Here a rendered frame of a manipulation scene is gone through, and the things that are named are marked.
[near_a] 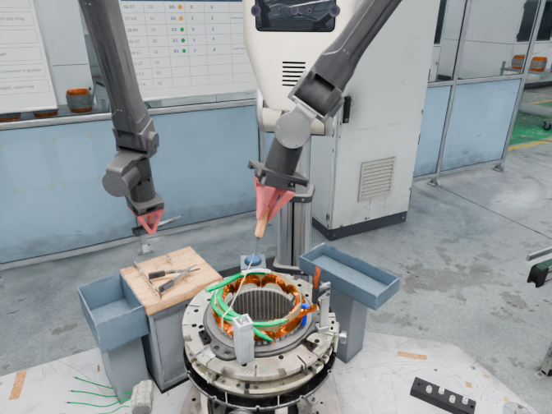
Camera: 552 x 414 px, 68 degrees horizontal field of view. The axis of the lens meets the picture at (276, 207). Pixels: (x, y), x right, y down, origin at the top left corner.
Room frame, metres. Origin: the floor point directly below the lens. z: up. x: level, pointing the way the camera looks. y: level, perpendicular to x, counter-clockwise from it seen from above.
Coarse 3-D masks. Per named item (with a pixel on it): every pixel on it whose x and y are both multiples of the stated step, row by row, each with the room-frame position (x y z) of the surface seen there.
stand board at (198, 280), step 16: (160, 256) 0.95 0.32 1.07; (176, 256) 0.95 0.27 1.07; (192, 256) 0.95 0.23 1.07; (128, 272) 0.88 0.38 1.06; (144, 272) 0.88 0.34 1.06; (192, 272) 0.88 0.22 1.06; (208, 272) 0.88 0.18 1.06; (144, 288) 0.81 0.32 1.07; (176, 288) 0.81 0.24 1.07; (192, 288) 0.81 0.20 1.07; (144, 304) 0.75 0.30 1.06; (160, 304) 0.76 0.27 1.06
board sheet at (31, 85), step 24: (0, 0) 2.44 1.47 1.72; (24, 0) 2.49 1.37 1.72; (0, 24) 2.43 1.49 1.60; (24, 24) 2.47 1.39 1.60; (0, 48) 2.41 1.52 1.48; (24, 48) 2.46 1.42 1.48; (0, 72) 2.40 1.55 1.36; (24, 72) 2.45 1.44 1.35; (48, 72) 2.50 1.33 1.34; (0, 96) 2.38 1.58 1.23; (24, 96) 2.44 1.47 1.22; (48, 96) 2.49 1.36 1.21
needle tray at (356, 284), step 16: (304, 256) 0.96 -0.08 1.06; (320, 256) 1.02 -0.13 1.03; (336, 256) 0.99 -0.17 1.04; (352, 256) 0.95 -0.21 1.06; (304, 272) 0.94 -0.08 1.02; (320, 272) 0.90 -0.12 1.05; (336, 272) 0.94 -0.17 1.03; (352, 272) 0.94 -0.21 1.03; (368, 272) 0.92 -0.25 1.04; (384, 272) 0.88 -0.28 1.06; (336, 288) 0.86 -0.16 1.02; (352, 288) 0.83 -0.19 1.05; (368, 288) 0.86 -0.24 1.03; (384, 288) 0.81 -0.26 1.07; (336, 304) 0.88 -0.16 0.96; (352, 304) 0.84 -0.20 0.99; (368, 304) 0.79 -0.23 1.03; (336, 320) 0.87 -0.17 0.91; (352, 320) 0.85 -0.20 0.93; (352, 336) 0.86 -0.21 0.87; (352, 352) 0.86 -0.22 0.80
